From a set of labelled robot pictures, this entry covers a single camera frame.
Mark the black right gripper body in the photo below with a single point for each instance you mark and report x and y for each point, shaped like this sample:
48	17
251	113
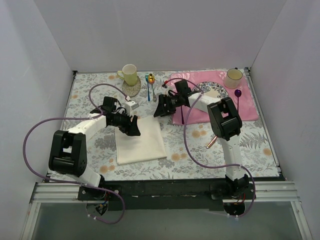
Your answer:
165	105

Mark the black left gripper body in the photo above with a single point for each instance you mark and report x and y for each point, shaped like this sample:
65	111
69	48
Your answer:
131	124

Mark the white cloth napkin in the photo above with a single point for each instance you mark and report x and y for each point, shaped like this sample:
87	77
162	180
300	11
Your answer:
146	147

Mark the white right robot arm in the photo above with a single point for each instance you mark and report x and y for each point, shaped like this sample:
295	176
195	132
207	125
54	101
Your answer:
226	125

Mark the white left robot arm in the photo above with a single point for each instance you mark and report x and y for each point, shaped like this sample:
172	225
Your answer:
68	155

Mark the purple fork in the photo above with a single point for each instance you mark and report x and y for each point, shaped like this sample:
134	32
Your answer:
182	116

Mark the woven round coaster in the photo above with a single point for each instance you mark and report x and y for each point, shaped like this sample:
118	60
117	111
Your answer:
132	90

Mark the blue floral plate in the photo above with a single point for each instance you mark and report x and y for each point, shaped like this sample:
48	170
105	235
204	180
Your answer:
215	90

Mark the rainbow gold spoon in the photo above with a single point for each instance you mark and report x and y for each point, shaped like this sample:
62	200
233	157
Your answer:
151	81

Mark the blue fork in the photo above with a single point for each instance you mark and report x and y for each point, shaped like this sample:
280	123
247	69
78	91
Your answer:
148	87

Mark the yellow green mug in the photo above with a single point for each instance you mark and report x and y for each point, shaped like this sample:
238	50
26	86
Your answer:
128	74

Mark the cream enamel mug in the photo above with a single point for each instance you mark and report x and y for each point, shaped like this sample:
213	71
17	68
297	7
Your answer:
233	78

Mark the purple spoon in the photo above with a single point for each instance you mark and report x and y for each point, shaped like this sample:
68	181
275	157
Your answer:
238	94

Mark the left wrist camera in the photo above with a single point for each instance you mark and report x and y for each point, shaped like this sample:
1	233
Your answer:
131	105

